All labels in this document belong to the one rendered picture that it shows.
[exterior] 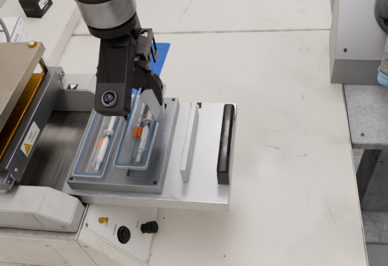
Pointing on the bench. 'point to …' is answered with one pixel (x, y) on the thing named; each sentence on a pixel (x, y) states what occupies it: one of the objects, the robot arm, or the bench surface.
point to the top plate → (16, 72)
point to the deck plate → (53, 165)
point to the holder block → (125, 186)
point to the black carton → (36, 2)
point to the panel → (138, 214)
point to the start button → (125, 234)
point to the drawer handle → (226, 144)
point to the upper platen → (19, 112)
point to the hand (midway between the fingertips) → (140, 119)
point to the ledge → (50, 39)
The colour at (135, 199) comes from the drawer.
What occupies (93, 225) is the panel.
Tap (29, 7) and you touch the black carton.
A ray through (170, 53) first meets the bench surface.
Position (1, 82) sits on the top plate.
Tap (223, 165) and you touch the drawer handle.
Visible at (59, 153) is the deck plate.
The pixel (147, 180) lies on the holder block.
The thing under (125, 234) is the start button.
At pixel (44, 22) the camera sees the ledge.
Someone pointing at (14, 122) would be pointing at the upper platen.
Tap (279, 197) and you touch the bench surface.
